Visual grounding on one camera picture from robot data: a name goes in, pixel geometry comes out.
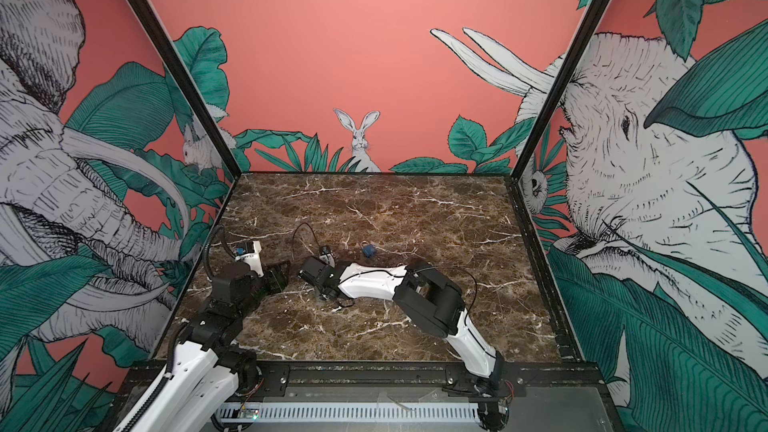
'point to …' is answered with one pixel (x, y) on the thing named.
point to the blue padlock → (369, 250)
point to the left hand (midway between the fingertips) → (284, 260)
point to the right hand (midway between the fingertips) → (323, 286)
